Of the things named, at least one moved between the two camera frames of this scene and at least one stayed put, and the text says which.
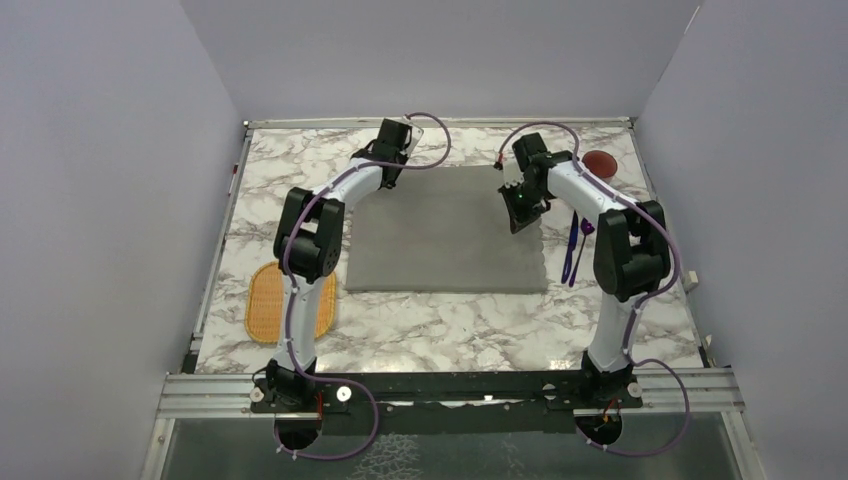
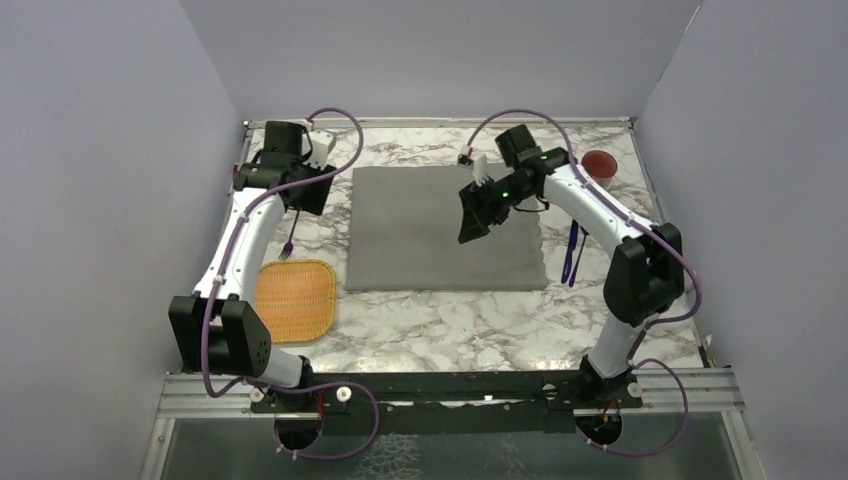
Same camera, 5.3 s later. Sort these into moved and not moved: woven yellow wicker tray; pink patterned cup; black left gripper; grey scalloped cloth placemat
Moved: black left gripper
Not moved: pink patterned cup; grey scalloped cloth placemat; woven yellow wicker tray
